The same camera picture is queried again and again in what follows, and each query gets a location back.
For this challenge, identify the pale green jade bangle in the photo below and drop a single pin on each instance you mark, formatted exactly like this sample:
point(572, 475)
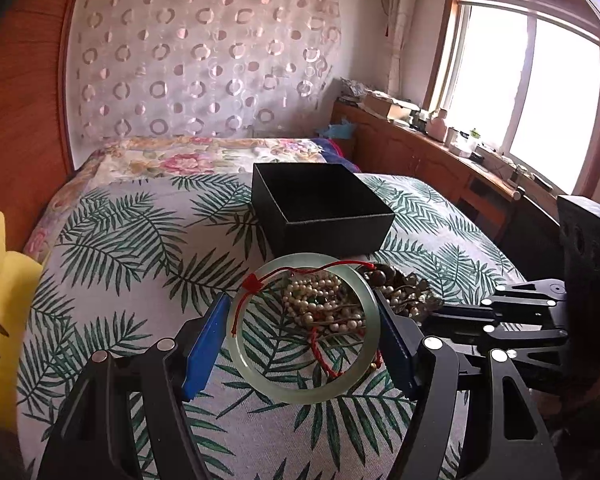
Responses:
point(304, 328)

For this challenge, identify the black square jewelry box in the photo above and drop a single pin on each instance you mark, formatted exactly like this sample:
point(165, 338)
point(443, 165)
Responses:
point(323, 208)

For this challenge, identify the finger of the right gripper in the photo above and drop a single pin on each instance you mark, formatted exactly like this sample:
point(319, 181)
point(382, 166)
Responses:
point(536, 295)
point(534, 336)

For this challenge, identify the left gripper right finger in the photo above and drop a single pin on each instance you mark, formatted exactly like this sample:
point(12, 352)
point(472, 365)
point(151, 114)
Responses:
point(505, 437)

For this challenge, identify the blue blanket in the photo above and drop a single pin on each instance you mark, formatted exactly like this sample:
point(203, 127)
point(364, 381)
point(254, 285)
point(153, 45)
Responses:
point(332, 153)

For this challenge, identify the window with red frame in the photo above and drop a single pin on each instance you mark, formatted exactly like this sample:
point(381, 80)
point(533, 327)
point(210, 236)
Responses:
point(524, 74)

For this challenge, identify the yellow plush toy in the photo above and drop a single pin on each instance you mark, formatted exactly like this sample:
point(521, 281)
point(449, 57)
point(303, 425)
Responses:
point(19, 276)

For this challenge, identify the wooden side cabinet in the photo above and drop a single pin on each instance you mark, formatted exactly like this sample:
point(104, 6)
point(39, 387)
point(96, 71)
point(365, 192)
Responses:
point(380, 147)

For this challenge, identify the cardboard box on cabinet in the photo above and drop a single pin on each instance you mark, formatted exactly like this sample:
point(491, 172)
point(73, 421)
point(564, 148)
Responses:
point(388, 107)

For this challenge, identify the wooden wardrobe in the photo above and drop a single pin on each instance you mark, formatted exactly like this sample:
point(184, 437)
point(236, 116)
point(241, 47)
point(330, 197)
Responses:
point(35, 159)

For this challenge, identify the sheer circle pattern curtain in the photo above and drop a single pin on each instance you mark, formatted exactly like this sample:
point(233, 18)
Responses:
point(228, 68)

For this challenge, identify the teal tissue pack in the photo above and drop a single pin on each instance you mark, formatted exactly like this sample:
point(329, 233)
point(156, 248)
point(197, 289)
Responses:
point(344, 130)

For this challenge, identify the floral quilt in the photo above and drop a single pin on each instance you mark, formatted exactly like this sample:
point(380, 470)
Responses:
point(146, 157)

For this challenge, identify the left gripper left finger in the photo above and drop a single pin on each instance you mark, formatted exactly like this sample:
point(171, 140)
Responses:
point(93, 436)

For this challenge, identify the white bottle on sill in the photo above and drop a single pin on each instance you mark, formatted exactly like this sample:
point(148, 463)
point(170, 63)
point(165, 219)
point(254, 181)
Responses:
point(436, 126)

